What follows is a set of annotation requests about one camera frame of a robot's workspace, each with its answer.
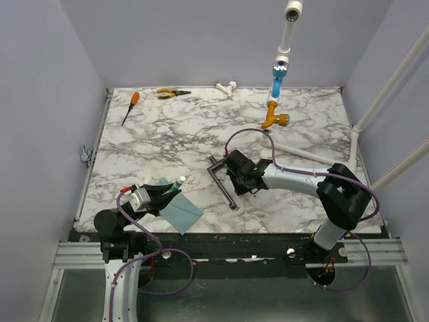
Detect green glue tube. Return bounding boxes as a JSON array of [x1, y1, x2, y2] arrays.
[[171, 176, 186, 191]]

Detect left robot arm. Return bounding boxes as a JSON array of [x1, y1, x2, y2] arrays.
[[94, 183, 180, 321]]

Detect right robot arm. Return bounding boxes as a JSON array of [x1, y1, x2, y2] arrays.
[[223, 150, 371, 263]]

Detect black metal T bar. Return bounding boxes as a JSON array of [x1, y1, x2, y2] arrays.
[[206, 156, 239, 211]]

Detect orange brass tap valve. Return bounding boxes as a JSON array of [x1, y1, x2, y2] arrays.
[[261, 101, 290, 129]]

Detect white pipe tee fitting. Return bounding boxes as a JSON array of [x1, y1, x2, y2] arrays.
[[215, 80, 237, 99]]

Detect blue tap valve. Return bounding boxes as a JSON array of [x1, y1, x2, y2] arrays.
[[271, 61, 289, 99]]

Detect white PVC pipe assembly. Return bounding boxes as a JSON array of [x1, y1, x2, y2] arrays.
[[266, 1, 428, 191]]

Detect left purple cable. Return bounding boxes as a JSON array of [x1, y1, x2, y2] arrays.
[[109, 184, 194, 322]]

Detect metal wall hook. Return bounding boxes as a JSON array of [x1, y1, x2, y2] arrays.
[[80, 145, 93, 163]]

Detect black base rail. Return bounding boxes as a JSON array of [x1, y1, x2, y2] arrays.
[[68, 227, 349, 279]]

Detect orange handled screwdriver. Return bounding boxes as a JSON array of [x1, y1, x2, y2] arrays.
[[121, 92, 140, 126]]

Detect yellow handled pliers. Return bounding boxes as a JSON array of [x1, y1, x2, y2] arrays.
[[157, 89, 192, 100]]

